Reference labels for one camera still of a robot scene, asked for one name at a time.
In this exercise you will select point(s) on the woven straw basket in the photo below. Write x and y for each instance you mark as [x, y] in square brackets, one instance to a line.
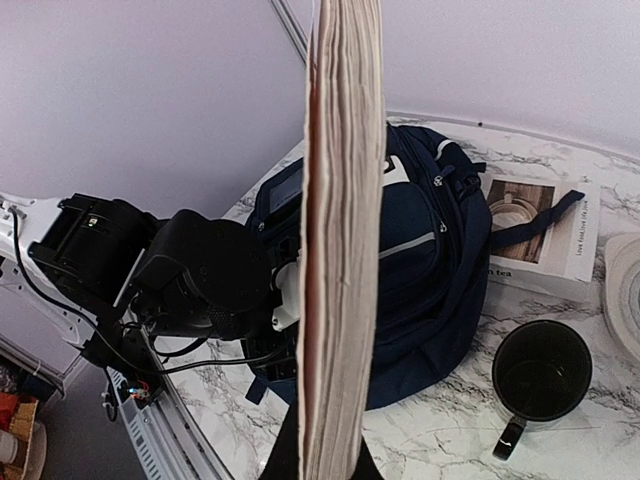
[26, 428]

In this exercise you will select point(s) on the left aluminium frame post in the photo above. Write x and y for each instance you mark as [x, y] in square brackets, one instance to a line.
[292, 28]

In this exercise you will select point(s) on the front aluminium rail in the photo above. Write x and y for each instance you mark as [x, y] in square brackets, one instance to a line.
[164, 435]

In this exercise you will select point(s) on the navy blue student backpack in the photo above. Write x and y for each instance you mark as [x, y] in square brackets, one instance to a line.
[436, 235]

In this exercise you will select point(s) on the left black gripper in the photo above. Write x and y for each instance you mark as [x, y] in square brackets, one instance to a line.
[272, 358]

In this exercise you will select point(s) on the grey swirl ceramic plate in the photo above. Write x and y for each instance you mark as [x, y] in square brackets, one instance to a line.
[621, 292]

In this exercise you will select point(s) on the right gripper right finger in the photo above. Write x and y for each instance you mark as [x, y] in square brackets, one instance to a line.
[365, 467]

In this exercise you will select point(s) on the orange treehouse book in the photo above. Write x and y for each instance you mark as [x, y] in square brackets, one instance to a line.
[345, 140]

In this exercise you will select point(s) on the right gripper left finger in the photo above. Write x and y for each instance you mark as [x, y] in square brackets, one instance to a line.
[283, 462]

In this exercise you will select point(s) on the white afternoon tea book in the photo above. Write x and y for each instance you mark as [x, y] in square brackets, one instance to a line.
[546, 234]

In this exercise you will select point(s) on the dark grey metal mug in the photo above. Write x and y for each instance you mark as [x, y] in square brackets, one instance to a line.
[541, 372]

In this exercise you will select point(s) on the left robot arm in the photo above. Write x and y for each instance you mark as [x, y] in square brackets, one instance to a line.
[113, 279]

